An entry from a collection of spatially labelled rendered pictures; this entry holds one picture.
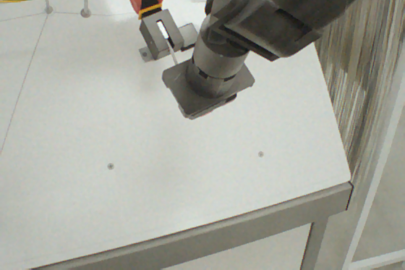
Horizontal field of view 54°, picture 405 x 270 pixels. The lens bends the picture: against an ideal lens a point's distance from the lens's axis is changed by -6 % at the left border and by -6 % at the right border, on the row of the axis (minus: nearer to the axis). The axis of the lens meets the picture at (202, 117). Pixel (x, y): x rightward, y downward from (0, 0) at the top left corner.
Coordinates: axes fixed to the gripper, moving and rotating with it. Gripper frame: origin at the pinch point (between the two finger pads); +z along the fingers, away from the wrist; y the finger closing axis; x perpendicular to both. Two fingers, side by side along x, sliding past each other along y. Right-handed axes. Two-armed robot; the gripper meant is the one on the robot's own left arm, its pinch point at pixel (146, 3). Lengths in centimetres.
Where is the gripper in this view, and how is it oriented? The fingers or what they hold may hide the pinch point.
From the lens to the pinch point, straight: 64.2
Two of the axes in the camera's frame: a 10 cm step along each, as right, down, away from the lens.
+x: 5.2, 7.3, -4.5
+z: -0.5, 5.5, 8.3
